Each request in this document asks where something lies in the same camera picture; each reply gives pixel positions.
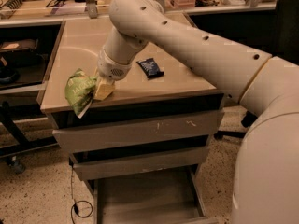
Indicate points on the grey drawer cabinet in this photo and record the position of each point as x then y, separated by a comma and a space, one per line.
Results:
177, 92

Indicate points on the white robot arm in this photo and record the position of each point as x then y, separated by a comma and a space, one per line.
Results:
266, 185

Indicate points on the middle grey drawer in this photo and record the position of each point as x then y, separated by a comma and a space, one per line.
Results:
141, 164

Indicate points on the top grey drawer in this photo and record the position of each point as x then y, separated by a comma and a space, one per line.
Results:
139, 131

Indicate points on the black coiled tool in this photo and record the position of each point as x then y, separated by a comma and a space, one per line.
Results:
9, 7

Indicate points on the dark blue snack bar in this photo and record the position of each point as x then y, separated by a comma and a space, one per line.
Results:
150, 68

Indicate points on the green jalapeno chip bag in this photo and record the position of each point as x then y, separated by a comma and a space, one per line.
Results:
79, 90

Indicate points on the bottom grey open drawer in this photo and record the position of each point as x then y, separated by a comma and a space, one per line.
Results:
160, 197

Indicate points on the black cart with wheel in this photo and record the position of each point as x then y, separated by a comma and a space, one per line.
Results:
8, 117

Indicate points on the black office chair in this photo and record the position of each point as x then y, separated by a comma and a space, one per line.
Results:
280, 31

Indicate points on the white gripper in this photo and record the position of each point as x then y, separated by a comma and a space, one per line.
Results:
111, 69

